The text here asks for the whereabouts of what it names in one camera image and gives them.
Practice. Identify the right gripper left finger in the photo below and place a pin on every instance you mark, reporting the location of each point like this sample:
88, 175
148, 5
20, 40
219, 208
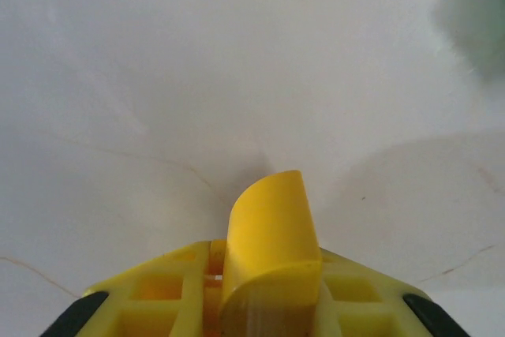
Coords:
158, 293

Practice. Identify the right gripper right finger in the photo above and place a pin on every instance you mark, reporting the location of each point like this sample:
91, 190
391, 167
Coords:
363, 297

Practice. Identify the yellow curved lego brick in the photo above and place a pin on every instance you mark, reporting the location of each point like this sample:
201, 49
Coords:
272, 226

